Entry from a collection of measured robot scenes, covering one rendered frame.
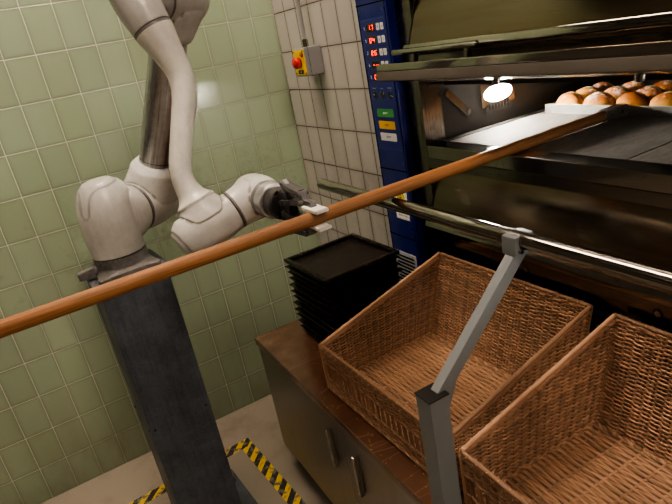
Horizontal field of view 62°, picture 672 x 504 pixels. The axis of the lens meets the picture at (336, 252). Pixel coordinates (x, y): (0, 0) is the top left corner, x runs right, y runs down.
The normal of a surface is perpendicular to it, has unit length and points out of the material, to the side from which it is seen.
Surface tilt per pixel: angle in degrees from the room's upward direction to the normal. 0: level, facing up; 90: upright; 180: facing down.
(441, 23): 70
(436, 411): 90
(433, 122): 90
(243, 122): 90
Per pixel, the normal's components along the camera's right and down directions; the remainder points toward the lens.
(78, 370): 0.49, 0.23
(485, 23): -0.86, -0.01
